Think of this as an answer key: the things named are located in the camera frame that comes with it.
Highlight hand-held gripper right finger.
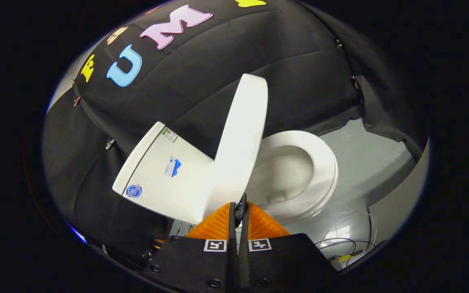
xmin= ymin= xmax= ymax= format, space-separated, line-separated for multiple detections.
xmin=239 ymin=201 xmax=341 ymax=291

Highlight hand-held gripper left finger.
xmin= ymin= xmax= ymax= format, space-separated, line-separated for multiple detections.
xmin=143 ymin=202 xmax=238 ymax=293

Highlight black round lid handle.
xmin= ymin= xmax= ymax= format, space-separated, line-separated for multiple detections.
xmin=234 ymin=193 xmax=248 ymax=228

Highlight white toilet lid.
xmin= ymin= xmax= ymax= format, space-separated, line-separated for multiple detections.
xmin=202 ymin=73 xmax=268 ymax=220

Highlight white ceramic toilet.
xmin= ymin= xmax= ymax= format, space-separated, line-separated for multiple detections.
xmin=112 ymin=121 xmax=339 ymax=228

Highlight white toilet seat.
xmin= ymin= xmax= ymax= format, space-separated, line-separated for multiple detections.
xmin=246 ymin=130 xmax=339 ymax=223

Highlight white toilet tank cover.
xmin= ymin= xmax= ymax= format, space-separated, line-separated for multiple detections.
xmin=112 ymin=121 xmax=166 ymax=196

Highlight black backdrop cloth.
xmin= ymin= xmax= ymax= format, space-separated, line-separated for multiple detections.
xmin=41 ymin=0 xmax=428 ymax=261

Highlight looped floor cables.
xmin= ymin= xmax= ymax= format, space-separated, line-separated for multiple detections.
xmin=315 ymin=212 xmax=377 ymax=262

